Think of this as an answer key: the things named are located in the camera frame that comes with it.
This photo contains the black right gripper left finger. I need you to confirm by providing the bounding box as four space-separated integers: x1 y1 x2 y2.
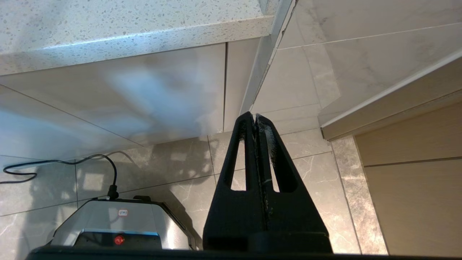
203 111 269 252

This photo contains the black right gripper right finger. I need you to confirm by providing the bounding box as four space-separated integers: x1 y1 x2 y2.
256 114 332 252

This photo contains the gray robot base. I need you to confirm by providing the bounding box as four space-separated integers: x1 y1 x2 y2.
51 196 202 250

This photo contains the light wooden cabinet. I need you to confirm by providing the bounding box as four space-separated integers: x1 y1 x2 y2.
321 61 462 257

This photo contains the narrow white cabinet panel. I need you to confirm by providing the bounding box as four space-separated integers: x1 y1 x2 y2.
223 38 261 132

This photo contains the white base cabinet door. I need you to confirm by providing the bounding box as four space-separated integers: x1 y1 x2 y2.
0 43 227 161

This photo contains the black power cable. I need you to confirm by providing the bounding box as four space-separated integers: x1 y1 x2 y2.
0 154 119 200

